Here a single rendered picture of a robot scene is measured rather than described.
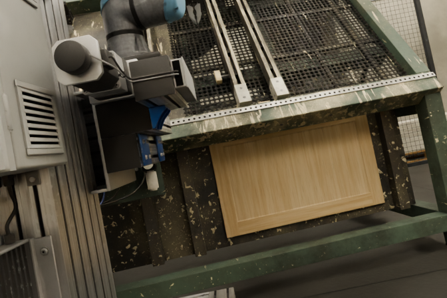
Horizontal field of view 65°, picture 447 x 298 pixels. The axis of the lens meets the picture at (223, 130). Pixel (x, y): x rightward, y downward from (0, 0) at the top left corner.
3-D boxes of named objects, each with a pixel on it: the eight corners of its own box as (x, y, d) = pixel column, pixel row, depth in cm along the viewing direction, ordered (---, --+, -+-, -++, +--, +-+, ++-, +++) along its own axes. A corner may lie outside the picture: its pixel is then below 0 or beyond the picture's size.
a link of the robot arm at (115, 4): (118, 44, 119) (110, 6, 120) (154, 34, 116) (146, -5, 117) (97, 36, 108) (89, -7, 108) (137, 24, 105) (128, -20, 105)
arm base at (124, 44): (149, 55, 104) (143, 22, 105) (98, 65, 104) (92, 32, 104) (158, 66, 119) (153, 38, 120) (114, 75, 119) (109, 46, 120)
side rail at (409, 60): (408, 88, 193) (416, 73, 184) (328, -16, 259) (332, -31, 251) (422, 85, 193) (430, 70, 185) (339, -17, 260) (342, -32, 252)
